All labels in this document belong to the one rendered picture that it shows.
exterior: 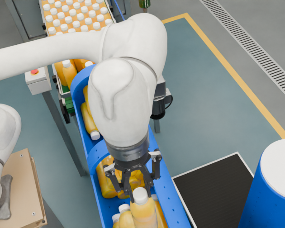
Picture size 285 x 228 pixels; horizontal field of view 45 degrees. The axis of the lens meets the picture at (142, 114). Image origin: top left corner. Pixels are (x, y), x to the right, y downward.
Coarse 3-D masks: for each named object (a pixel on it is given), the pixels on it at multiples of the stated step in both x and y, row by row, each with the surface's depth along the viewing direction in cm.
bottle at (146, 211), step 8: (152, 200) 92; (136, 208) 90; (144, 208) 90; (152, 208) 92; (136, 216) 92; (144, 216) 91; (152, 216) 93; (136, 224) 96; (144, 224) 94; (152, 224) 96
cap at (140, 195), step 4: (136, 188) 90; (140, 188) 90; (136, 192) 89; (140, 192) 89; (144, 192) 89; (136, 196) 89; (140, 196) 88; (144, 196) 88; (136, 200) 88; (140, 200) 88; (144, 200) 88
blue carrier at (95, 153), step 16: (96, 64) 152; (80, 80) 150; (80, 96) 163; (80, 112) 161; (80, 128) 145; (96, 144) 128; (96, 160) 126; (96, 176) 139; (160, 176) 119; (96, 192) 126; (160, 192) 113; (176, 192) 121; (112, 208) 134; (176, 208) 112; (112, 224) 128; (176, 224) 107
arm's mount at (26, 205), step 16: (16, 160) 143; (32, 160) 150; (16, 176) 139; (32, 176) 138; (16, 192) 135; (32, 192) 134; (16, 208) 131; (32, 208) 131; (0, 224) 128; (16, 224) 128; (32, 224) 129
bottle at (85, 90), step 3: (84, 87) 159; (87, 87) 157; (84, 90) 158; (87, 90) 156; (84, 93) 157; (87, 93) 155; (84, 96) 157; (87, 96) 154; (87, 99) 154; (87, 102) 153; (87, 105) 152; (87, 108) 152; (90, 111) 150; (90, 114) 151
